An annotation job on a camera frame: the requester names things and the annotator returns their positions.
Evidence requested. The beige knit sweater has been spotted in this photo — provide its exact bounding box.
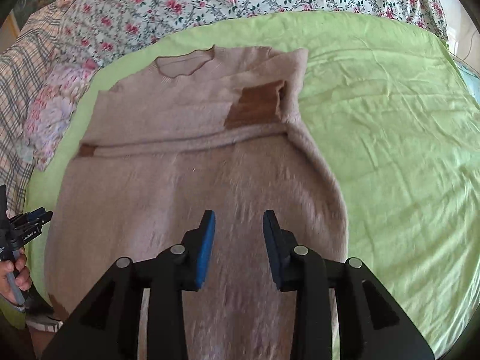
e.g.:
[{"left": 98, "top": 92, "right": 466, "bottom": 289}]
[{"left": 45, "top": 46, "right": 348, "bottom": 359}]

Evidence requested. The person's left hand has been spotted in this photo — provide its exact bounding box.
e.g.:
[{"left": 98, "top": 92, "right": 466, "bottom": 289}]
[{"left": 0, "top": 248, "right": 32, "bottom": 306}]

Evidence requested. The purple pink floral cloth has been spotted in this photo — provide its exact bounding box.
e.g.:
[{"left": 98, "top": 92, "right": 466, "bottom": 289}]
[{"left": 21, "top": 59, "right": 98, "bottom": 172}]

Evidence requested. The plaid checked blanket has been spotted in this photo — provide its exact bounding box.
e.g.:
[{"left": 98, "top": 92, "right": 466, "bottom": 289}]
[{"left": 1, "top": 0, "right": 94, "bottom": 215}]

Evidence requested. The light green bed sheet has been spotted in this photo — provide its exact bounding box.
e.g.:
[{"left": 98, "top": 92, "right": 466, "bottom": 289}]
[{"left": 25, "top": 11, "right": 479, "bottom": 357}]

